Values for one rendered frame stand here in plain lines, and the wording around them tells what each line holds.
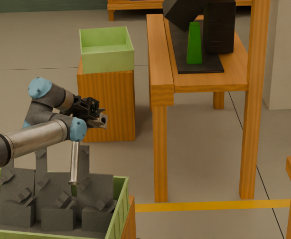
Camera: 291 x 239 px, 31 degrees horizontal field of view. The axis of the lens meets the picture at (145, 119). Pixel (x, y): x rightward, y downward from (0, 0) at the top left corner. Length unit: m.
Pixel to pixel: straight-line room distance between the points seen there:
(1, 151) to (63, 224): 0.82
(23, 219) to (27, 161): 2.08
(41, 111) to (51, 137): 0.18
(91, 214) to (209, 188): 1.83
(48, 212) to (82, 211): 0.14
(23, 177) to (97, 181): 0.32
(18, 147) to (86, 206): 0.76
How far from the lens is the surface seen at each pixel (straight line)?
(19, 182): 2.27
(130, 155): 4.23
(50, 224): 2.19
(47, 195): 2.22
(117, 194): 2.31
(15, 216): 2.25
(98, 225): 2.15
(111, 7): 7.46
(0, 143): 1.43
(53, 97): 1.77
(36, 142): 1.54
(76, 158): 2.05
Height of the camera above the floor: 2.22
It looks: 28 degrees down
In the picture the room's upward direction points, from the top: 2 degrees counter-clockwise
